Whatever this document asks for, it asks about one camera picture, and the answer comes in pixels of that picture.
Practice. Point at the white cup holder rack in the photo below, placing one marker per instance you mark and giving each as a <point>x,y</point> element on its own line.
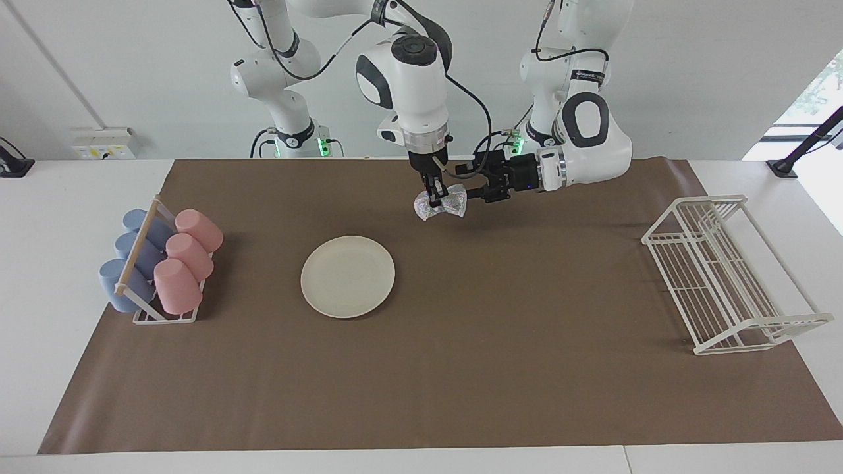
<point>137,253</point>

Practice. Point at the cream round plate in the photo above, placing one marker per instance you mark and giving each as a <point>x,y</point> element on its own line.
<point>348,276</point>

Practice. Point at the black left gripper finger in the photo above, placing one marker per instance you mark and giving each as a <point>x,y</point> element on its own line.
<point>484,193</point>
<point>487,164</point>

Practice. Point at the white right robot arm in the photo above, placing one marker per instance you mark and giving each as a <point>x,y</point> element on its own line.
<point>415,92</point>

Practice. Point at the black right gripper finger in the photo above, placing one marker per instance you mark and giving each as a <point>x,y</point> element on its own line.
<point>428,191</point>
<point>441,191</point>

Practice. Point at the silver mesh sponge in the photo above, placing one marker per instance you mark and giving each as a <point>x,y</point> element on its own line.
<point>454,203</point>

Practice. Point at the pink plastic cup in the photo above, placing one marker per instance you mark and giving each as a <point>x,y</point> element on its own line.
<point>199,228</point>
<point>176,286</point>
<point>191,255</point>

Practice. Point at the white wall power outlet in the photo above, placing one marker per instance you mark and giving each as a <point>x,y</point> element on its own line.
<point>102,143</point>

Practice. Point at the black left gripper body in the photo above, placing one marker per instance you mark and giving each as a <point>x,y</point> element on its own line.
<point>520,176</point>

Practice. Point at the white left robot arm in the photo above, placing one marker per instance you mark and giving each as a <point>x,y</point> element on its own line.
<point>593,141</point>

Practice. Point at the brown table mat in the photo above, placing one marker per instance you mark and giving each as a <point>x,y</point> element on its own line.
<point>500,382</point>

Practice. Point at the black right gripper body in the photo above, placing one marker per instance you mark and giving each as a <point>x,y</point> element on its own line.
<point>427,163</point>

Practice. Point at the blue plastic cup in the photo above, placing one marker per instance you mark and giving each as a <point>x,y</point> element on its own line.
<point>150,255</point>
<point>158,230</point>
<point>110,283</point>

